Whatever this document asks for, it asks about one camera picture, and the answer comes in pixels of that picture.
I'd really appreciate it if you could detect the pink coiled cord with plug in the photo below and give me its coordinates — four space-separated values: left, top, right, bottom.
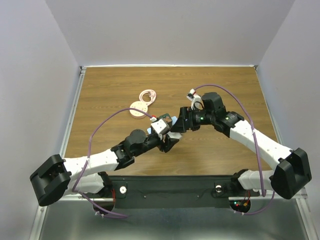
138 89 158 104

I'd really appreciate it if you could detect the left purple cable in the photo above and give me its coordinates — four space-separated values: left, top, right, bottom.
72 108 157 220

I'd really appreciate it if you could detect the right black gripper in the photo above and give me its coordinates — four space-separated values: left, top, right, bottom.
170 106 215 133

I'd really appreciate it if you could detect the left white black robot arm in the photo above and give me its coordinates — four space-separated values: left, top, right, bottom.
29 129 182 207

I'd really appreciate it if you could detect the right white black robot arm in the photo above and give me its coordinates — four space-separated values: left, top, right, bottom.
171 89 312 200

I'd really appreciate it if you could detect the dark green cube socket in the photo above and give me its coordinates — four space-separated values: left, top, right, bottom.
159 113 173 126

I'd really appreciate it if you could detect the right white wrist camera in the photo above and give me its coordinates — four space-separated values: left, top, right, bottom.
186 88 204 110

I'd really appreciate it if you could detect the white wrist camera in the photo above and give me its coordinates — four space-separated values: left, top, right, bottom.
150 118 172 138
186 88 204 110

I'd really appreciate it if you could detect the pink round power strip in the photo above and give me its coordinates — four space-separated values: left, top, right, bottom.
129 100 150 119

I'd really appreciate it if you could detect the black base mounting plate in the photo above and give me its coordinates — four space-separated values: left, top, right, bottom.
82 175 261 210

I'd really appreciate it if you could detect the blue power strip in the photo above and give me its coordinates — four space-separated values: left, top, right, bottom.
147 116 178 134

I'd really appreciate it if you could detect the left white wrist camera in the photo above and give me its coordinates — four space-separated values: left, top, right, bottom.
150 118 172 138

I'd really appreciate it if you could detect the white cube adapter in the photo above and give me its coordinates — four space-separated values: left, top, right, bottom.
167 132 183 140

